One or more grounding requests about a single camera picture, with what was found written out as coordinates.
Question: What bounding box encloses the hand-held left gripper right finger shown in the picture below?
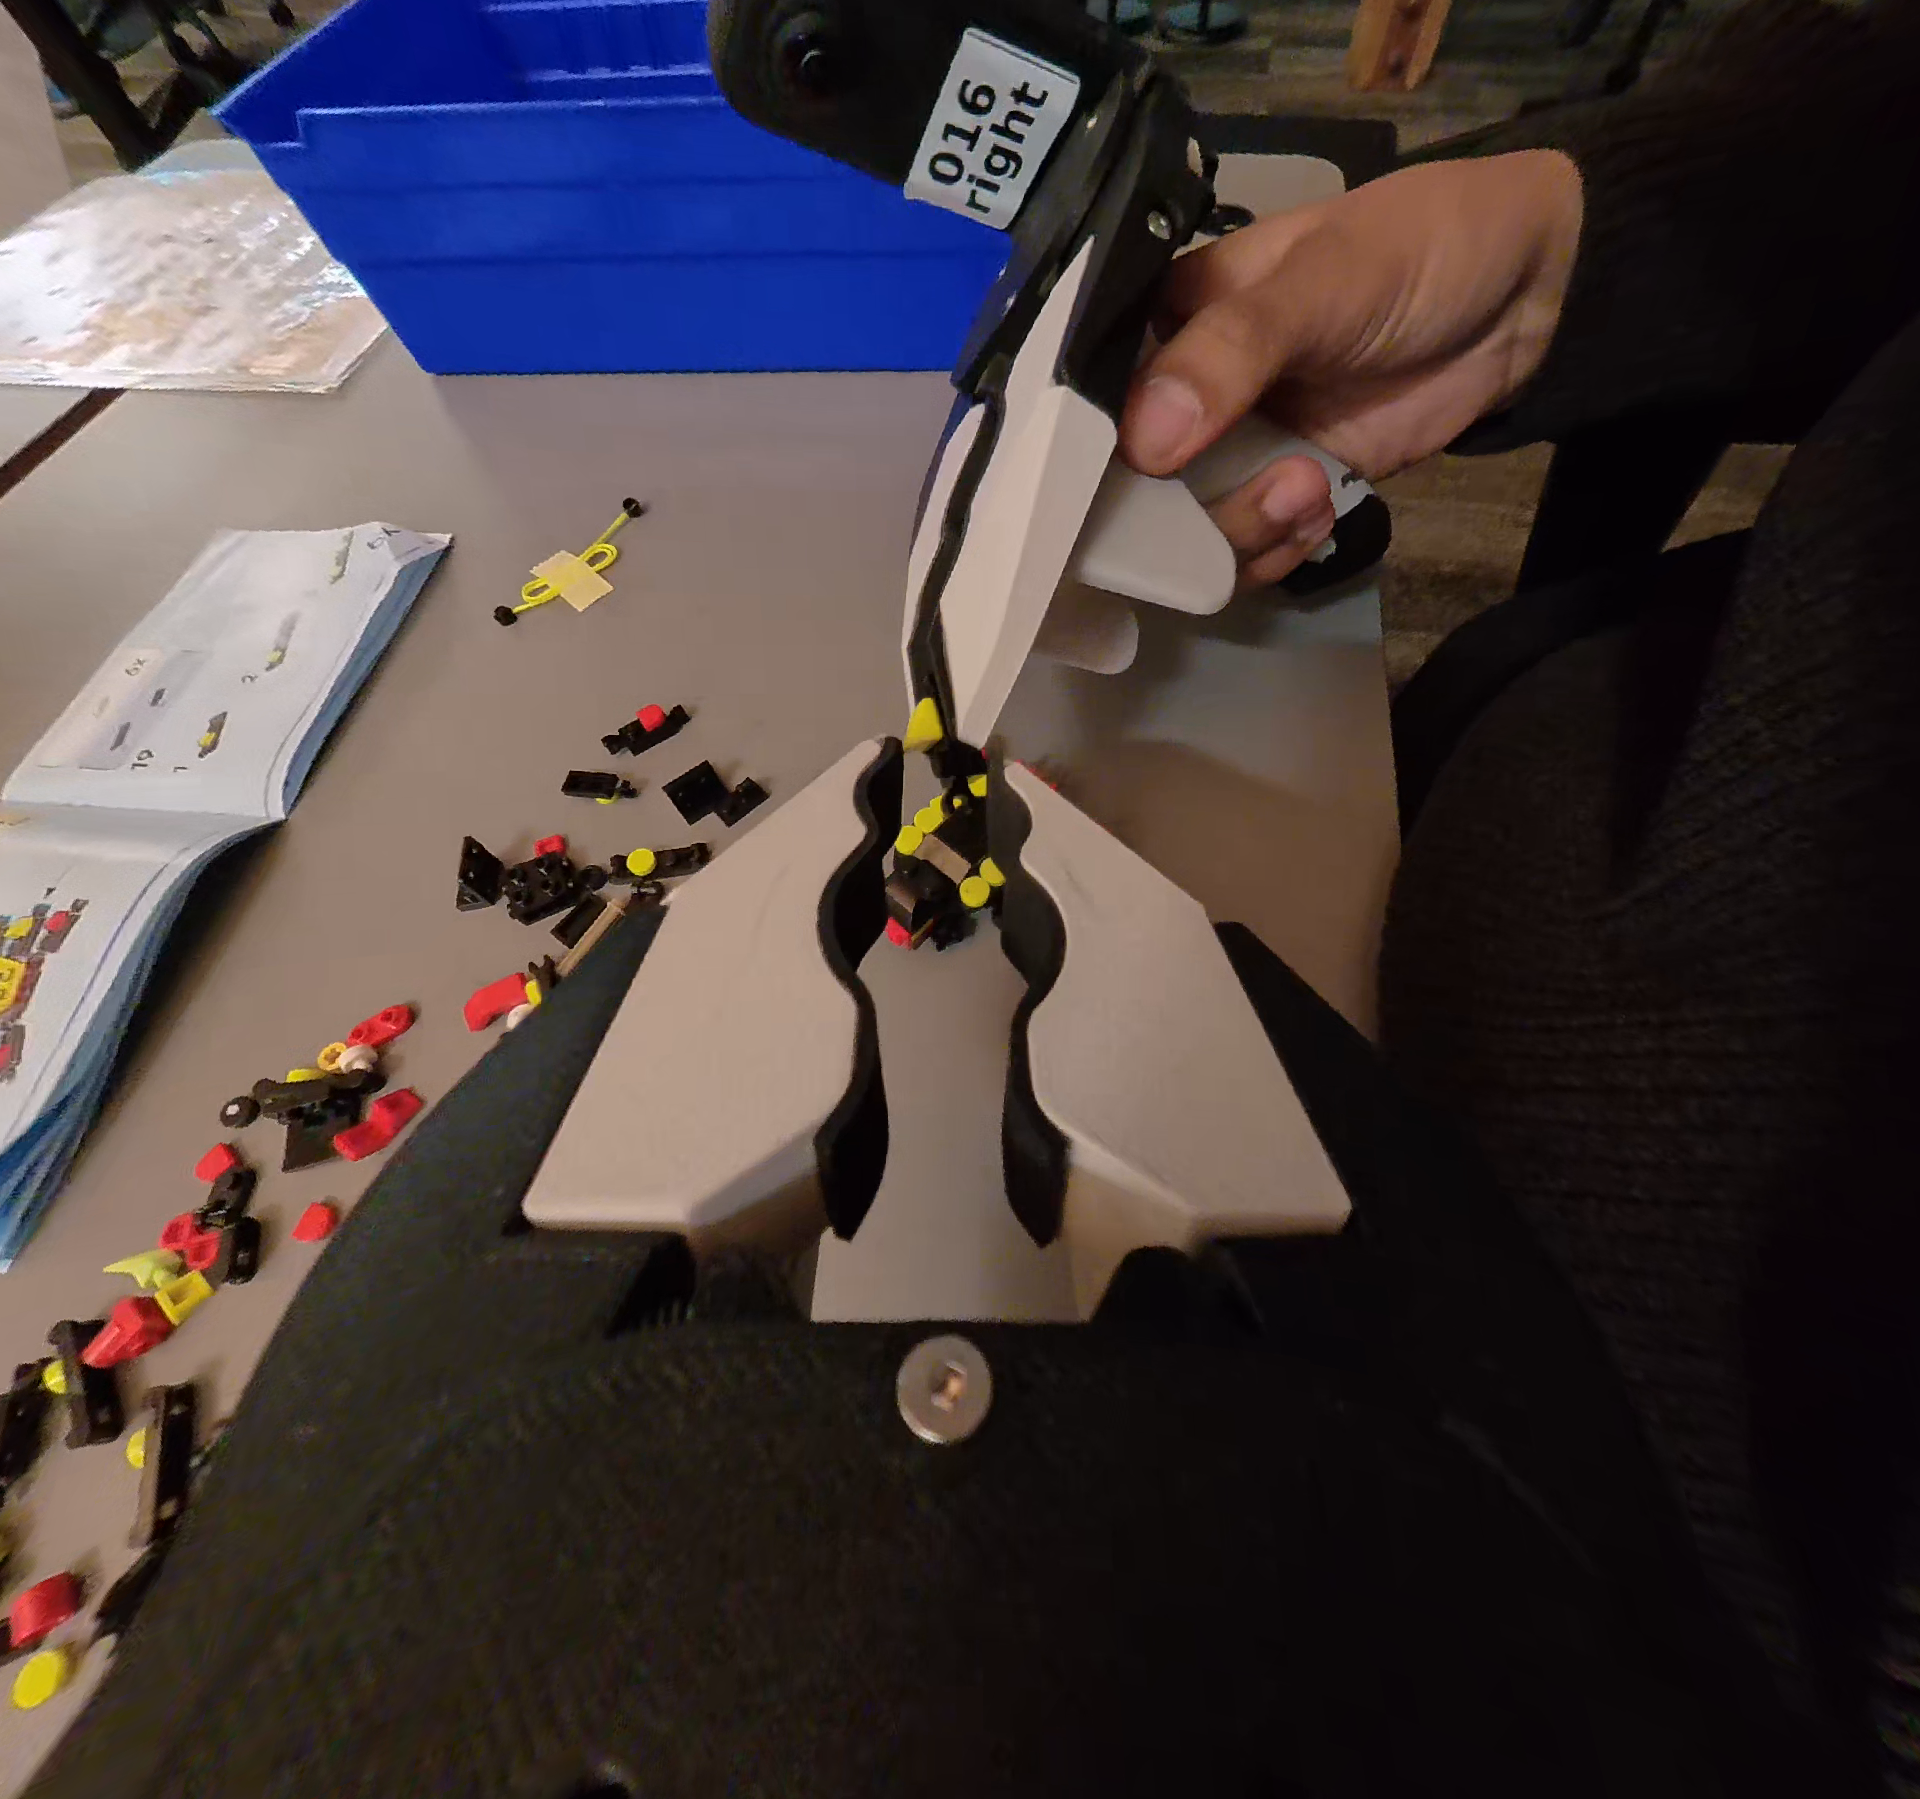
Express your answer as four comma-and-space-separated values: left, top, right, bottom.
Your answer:
993, 754, 1357, 1256

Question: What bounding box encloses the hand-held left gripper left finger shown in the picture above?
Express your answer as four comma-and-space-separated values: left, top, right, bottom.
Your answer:
521, 735, 908, 1247

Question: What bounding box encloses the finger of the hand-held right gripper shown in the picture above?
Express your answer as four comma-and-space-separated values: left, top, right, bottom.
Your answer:
904, 391, 984, 724
942, 241, 1117, 745

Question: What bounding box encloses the yellow black lego model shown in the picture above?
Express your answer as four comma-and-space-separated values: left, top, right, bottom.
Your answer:
878, 699, 1047, 954

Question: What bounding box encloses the person's right forearm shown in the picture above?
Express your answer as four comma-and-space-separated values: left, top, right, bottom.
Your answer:
1395, 0, 1920, 461

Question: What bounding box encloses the pile of loose lego pieces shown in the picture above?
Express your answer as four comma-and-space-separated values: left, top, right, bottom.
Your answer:
0, 699, 774, 1714

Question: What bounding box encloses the lego instruction booklet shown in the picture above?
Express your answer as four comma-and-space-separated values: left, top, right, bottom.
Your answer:
0, 528, 454, 1265

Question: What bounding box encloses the person's right hand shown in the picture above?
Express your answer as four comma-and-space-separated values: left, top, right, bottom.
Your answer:
1117, 149, 1588, 595

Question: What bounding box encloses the blue plastic bin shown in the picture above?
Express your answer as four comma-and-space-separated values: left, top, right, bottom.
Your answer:
211, 0, 1021, 375

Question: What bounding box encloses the person's black knit sweater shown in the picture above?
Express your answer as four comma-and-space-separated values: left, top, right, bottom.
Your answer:
1377, 325, 1920, 1799

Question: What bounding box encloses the plastic sleeved printed sheet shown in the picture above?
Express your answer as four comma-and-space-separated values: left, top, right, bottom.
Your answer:
0, 167, 393, 399

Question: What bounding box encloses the yellow lego string with tape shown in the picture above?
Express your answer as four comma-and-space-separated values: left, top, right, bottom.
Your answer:
491, 495, 649, 626

